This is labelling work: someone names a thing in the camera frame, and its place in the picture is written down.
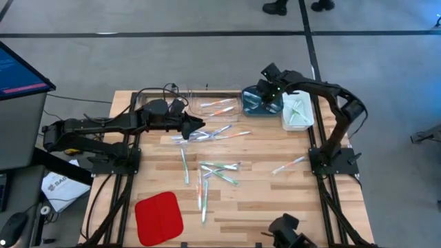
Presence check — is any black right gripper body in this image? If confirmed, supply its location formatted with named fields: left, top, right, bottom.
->
left=256, top=78, right=287, bottom=104

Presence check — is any blue screen monitor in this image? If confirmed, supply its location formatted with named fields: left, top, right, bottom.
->
left=0, top=41, right=57, bottom=101

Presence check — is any red cloth mat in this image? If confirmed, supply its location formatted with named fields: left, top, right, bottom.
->
left=134, top=191, right=185, bottom=247

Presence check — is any black mechanical device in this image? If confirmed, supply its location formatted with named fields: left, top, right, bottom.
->
left=260, top=212, right=318, bottom=248

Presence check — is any black floor cable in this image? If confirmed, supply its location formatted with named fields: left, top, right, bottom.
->
left=46, top=92, right=114, bottom=105

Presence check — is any black computer mouse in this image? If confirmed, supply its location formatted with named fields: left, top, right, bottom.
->
left=1, top=211, right=30, bottom=248

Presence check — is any clear plastic bin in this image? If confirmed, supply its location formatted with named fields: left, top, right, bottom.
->
left=189, top=84, right=243, bottom=123
left=136, top=90, right=192, bottom=121

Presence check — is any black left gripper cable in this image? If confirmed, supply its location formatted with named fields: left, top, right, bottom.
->
left=132, top=82, right=189, bottom=114

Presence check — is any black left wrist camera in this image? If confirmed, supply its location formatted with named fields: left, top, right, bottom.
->
left=167, top=99, right=186, bottom=115

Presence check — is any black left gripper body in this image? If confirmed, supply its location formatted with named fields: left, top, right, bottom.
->
left=161, top=112, right=189, bottom=132

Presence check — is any white printed box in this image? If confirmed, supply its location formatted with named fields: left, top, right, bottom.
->
left=41, top=159, right=92, bottom=213

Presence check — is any teal plastic bin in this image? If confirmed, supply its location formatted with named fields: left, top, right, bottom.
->
left=241, top=87, right=284, bottom=118

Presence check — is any green toothbrush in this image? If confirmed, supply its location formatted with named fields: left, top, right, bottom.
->
left=180, top=147, right=190, bottom=185
left=293, top=105, right=311, bottom=123
left=289, top=100, right=302, bottom=125
left=201, top=179, right=209, bottom=225
left=198, top=160, right=240, bottom=171
left=201, top=164, right=239, bottom=186

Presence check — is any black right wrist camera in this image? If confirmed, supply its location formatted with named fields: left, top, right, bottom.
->
left=260, top=62, right=283, bottom=83

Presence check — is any white plastic bin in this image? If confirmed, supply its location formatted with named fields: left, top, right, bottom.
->
left=281, top=89, right=316, bottom=132

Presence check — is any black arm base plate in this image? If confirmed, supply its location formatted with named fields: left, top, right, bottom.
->
left=309, top=147, right=360, bottom=176
left=90, top=156, right=141, bottom=176

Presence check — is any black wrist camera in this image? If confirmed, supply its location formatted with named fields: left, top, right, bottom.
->
left=260, top=62, right=283, bottom=83
left=167, top=99, right=186, bottom=115

